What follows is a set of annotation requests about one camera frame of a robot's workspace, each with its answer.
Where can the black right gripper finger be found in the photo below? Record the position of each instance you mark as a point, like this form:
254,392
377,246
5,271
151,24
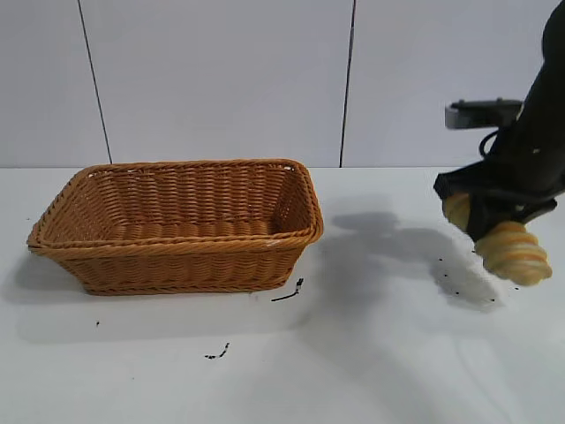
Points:
450,183
483,216

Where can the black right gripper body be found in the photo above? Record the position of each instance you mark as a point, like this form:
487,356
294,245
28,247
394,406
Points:
516,201

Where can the long striped bread roll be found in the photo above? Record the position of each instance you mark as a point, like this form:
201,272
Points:
516,254

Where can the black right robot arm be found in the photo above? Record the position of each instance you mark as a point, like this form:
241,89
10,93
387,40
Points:
534,115

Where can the brown woven wicker basket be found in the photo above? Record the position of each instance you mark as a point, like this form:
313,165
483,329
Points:
176,229

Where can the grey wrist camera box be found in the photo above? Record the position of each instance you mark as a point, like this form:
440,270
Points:
476,114

